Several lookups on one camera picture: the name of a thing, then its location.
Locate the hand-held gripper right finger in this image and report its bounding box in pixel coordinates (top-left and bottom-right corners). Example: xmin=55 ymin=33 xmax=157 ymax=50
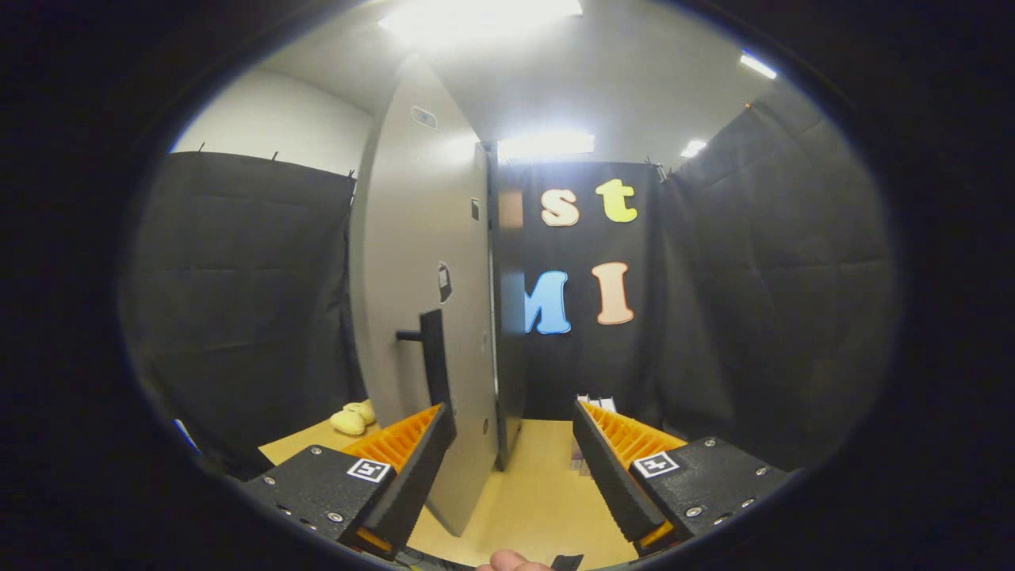
xmin=573 ymin=399 xmax=794 ymax=558

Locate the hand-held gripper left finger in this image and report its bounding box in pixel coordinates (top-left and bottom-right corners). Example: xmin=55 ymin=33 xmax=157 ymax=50
xmin=240 ymin=403 xmax=458 ymax=561

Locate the black door handle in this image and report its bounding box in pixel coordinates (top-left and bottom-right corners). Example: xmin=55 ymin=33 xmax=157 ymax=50
xmin=396 ymin=309 xmax=457 ymax=421

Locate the yellow plush toy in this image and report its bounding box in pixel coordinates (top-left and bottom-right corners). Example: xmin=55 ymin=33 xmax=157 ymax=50
xmin=331 ymin=400 xmax=376 ymax=435

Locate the dark grey cabinet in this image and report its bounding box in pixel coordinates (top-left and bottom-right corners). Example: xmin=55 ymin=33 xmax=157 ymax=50
xmin=476 ymin=143 xmax=530 ymax=471

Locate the black backdrop cloth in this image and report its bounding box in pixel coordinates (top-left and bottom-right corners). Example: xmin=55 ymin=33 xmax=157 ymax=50
xmin=119 ymin=79 xmax=901 ymax=481

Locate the large ceiling light panel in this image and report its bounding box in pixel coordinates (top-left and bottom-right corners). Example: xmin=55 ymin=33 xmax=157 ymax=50
xmin=381 ymin=0 xmax=584 ymax=40

